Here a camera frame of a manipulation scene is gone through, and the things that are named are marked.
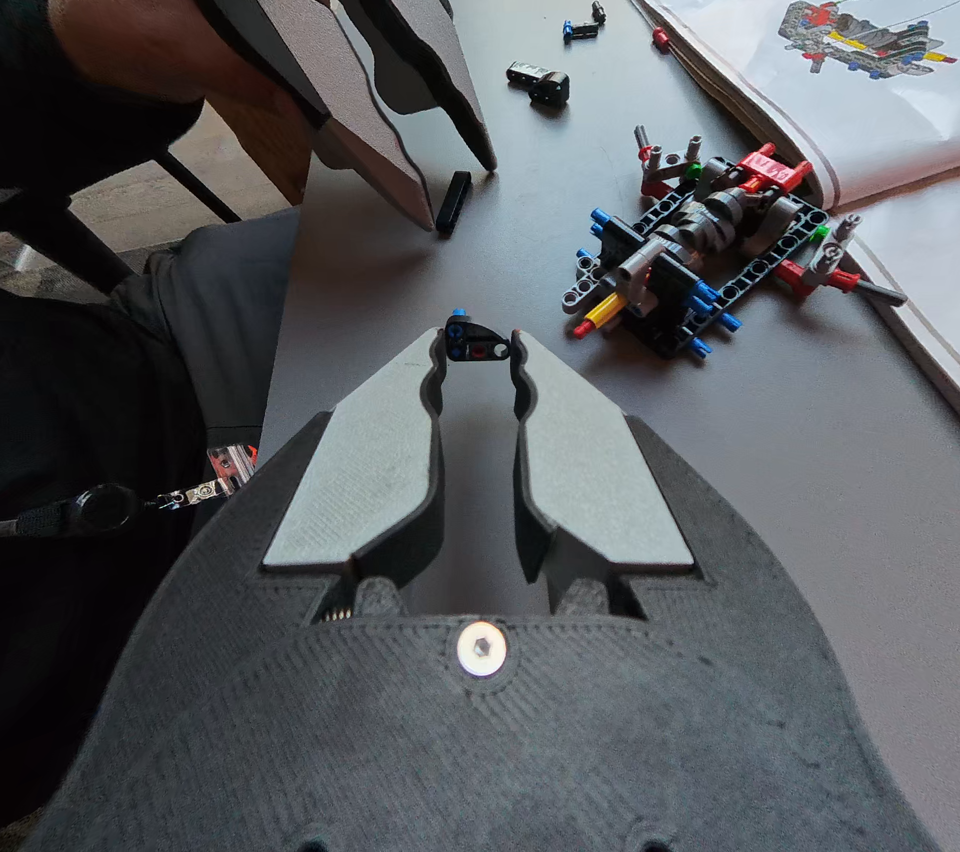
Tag black straight lego beam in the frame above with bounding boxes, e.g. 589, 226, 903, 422
435, 170, 474, 239

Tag black lanyard strap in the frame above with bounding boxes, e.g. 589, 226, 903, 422
0, 500, 82, 540

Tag person's left hand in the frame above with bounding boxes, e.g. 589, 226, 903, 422
47, 0, 316, 124

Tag black badge reel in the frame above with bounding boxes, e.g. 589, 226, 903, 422
75, 485, 147, 536

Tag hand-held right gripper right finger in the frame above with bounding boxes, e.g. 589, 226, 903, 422
510, 328, 696, 585

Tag clear badge holder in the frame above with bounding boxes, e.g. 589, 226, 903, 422
146, 443, 260, 512

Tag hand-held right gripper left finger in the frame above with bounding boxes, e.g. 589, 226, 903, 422
261, 326, 449, 587

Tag wooden post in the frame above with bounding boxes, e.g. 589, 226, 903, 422
202, 95, 316, 208

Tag person's left forearm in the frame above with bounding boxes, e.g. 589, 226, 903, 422
0, 0, 205, 193

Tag lego chassis assembly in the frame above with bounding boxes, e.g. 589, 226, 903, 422
561, 123, 909, 360

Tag black chair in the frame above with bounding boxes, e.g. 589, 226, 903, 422
0, 147, 243, 294

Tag black triangular lego piece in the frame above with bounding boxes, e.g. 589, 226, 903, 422
444, 306, 513, 365

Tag person's black jacket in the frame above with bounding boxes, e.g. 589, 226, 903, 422
0, 290, 264, 838

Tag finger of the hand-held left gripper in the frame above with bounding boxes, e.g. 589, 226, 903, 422
351, 0, 499, 174
255, 0, 438, 232

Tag black bent lego beam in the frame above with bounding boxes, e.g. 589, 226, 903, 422
506, 60, 572, 111

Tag person's grey trousers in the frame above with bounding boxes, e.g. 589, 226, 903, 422
112, 207, 303, 448

